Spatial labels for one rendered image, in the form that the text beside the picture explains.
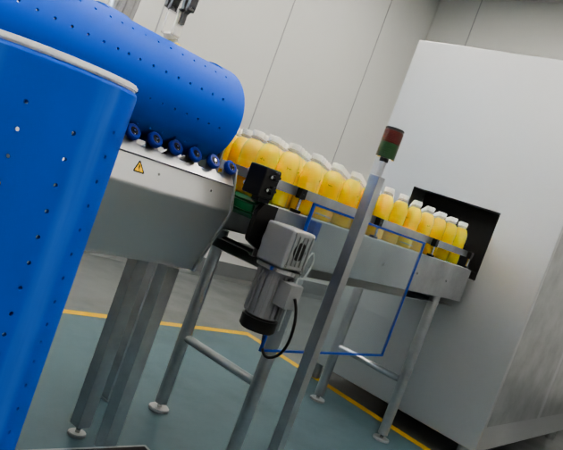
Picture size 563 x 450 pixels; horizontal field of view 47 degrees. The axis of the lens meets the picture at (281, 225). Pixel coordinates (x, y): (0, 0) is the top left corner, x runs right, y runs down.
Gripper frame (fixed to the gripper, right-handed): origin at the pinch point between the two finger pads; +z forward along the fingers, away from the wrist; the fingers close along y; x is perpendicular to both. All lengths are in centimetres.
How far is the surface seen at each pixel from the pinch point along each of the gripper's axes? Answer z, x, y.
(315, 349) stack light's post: 78, 62, 44
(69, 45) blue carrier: 19.6, -38.6, 19.9
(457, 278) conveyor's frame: 45, 180, 28
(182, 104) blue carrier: 21.2, -3.4, 19.7
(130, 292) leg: 79, 17, 1
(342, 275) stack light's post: 52, 61, 43
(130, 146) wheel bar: 36.3, -12.4, 17.1
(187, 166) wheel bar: 36.4, 7.6, 17.1
